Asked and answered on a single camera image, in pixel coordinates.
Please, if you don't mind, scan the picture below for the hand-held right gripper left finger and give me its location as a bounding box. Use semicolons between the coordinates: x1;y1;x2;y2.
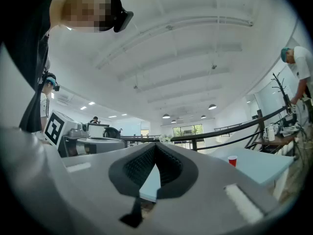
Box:
61;142;157;235

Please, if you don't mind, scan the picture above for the black head-mounted camera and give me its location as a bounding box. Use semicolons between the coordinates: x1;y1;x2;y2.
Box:
107;0;134;33

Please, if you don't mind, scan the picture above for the glass window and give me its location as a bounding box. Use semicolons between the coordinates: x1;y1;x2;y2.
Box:
172;123;204;137

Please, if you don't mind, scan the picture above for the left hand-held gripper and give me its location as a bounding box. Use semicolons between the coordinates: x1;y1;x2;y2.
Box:
43;110;128;158

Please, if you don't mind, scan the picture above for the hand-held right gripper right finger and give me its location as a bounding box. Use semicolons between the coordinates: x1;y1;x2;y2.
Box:
143;142;280;235

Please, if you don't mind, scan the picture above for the black handrail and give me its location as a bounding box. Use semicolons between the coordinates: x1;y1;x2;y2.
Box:
120;106;288;152

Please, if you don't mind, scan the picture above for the person's head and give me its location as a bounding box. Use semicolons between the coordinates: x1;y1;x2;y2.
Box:
50;0;115;33

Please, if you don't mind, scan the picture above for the black branched coat stand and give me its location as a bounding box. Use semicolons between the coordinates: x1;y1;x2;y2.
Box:
271;72;293;114

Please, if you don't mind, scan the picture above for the wooden side table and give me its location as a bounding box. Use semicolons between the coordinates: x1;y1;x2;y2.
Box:
253;132;298;155

